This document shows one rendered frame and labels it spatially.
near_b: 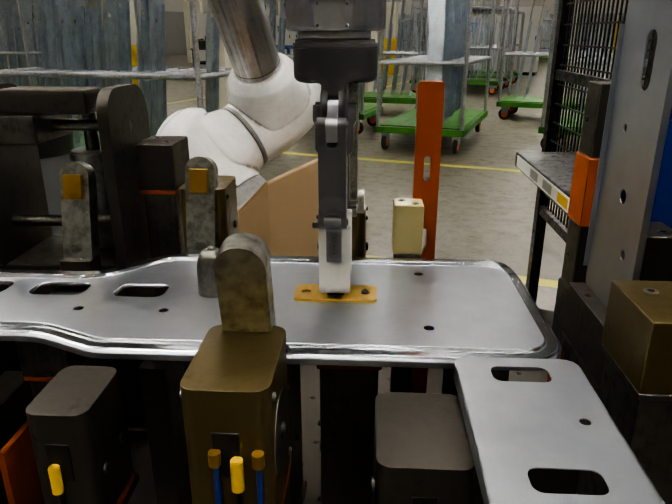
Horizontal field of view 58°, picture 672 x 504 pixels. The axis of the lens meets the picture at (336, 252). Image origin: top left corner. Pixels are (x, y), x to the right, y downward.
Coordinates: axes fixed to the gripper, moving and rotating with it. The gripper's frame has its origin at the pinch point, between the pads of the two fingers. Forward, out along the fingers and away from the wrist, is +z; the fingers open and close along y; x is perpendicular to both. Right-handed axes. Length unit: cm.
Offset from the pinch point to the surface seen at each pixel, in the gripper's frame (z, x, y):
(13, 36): -18, -586, -966
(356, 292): 4.3, 2.1, 0.1
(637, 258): -2.4, 26.2, 7.0
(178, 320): 4.6, -14.4, 6.8
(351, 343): 4.6, 1.9, 10.3
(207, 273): 1.9, -12.8, 1.6
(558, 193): 2.6, 32.3, -35.0
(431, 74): 21, 70, -628
